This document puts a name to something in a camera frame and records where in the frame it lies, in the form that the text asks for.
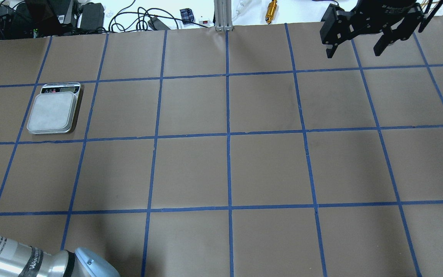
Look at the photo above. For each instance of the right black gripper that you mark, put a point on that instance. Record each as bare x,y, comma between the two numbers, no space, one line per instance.
387,8

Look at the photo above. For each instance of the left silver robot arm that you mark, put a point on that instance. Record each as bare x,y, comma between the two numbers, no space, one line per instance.
21,260

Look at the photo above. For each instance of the brass cylindrical fitting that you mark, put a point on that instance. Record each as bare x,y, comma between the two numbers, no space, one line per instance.
270,12

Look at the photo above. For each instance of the small blue box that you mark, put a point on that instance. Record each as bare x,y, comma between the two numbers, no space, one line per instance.
187,16

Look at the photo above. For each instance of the black power brick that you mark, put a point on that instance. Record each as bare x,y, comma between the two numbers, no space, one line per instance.
92,16

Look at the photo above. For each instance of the silver digital kitchen scale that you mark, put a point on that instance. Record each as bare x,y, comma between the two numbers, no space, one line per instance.
54,108

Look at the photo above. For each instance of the aluminium frame post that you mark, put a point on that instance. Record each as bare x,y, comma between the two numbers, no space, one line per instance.
223,15

